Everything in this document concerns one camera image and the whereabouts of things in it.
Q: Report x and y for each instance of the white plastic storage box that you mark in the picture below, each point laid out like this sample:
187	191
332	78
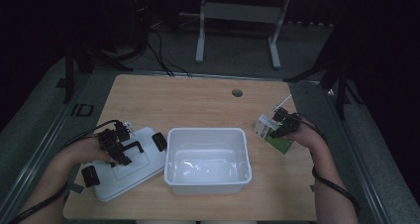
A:
208	164

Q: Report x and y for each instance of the white metal desk frame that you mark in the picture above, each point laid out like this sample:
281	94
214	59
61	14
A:
241	12

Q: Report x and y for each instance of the grey round table grommet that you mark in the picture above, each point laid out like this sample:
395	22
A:
237	92

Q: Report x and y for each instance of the person's right hand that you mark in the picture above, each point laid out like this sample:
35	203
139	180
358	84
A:
308	136

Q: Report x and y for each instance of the person's left hand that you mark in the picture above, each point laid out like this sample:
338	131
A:
84	149

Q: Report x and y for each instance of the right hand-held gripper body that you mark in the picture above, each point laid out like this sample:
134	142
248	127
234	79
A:
289	120

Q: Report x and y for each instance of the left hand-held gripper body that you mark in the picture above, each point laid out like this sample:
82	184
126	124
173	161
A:
112	136

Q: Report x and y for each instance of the green and white medicine box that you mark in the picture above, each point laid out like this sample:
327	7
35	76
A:
280	144

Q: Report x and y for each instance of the dark computer tower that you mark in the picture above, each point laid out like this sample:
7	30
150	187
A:
141	16

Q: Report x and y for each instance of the black camera stand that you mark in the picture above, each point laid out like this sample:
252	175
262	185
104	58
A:
333	68
82	60

